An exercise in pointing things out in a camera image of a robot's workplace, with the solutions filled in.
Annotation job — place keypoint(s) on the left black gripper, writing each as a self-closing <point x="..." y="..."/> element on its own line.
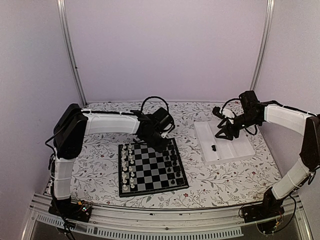
<point x="160" y="148"/>

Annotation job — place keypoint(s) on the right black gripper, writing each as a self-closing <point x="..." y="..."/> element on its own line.
<point x="227" y="129"/>

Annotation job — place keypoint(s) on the black and grey chessboard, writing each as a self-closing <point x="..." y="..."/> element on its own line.
<point x="144" y="167"/>

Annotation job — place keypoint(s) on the white plastic piece tray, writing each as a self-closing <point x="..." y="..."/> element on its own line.
<point x="227" y="151"/>

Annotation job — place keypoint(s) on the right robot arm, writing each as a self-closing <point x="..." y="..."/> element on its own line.
<point x="291" y="133"/>

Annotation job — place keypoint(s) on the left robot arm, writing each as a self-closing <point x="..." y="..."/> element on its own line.
<point x="76" y="123"/>

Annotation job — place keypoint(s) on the white rook piece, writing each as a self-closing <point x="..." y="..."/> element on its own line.
<point x="124" y="148"/>

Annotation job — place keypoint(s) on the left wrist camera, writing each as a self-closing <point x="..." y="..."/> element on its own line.
<point x="164" y="135"/>

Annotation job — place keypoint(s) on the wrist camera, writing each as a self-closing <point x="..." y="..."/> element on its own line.
<point x="164" y="135"/>
<point x="223" y="113"/>

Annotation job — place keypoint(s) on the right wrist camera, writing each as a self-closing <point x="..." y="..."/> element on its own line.
<point x="223" y="113"/>

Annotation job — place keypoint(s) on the right aluminium frame post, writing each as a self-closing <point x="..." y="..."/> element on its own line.
<point x="270" y="5"/>

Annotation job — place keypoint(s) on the aluminium frame post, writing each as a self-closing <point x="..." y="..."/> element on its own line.
<point x="61" y="7"/>
<point x="270" y="5"/>

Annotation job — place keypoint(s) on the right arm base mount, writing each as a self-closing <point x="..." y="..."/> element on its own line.
<point x="271" y="216"/>

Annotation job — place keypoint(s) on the aluminium front rail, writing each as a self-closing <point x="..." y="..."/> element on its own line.
<point x="111" y="222"/>

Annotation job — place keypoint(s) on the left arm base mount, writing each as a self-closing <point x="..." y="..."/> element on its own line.
<point x="79" y="211"/>

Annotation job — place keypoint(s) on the left aluminium frame post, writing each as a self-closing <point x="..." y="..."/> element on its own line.
<point x="61" y="7"/>

